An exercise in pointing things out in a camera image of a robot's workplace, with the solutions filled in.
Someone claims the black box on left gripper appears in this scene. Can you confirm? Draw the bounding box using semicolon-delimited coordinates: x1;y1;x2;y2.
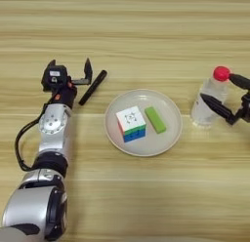
41;64;69;92

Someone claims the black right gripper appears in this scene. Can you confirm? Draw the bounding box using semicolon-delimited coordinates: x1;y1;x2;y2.
199;73;250;126

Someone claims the green rectangular block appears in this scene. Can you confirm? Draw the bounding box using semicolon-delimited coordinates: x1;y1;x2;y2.
144;105;167;135

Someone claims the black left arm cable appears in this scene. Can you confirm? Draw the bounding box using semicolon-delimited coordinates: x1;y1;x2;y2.
14;95;54;173

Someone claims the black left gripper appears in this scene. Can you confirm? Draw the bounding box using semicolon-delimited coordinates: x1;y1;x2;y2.
43;58;94;109

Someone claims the clear bottle with red cap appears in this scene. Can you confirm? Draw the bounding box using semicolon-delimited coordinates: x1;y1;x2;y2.
190;65;232;129

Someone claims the colourful puzzle cube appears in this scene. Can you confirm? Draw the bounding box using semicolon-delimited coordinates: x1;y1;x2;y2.
115;105;147;143

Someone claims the round beige plate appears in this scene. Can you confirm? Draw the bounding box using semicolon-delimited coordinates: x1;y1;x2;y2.
104;88;184;158

